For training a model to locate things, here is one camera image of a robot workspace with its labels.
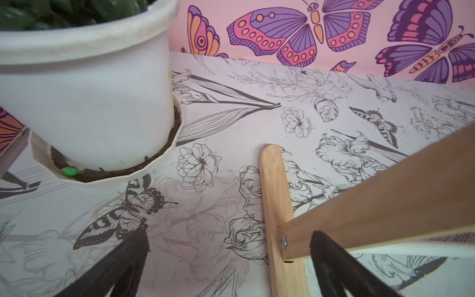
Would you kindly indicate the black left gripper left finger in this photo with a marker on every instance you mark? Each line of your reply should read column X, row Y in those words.
column 117, row 275

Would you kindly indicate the potted green plant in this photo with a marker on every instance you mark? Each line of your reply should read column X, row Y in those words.
column 100, row 95

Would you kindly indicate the wooden hanging rack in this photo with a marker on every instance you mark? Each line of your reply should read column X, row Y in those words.
column 406, row 208

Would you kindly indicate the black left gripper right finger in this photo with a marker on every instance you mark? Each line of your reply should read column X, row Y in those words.
column 339, row 273

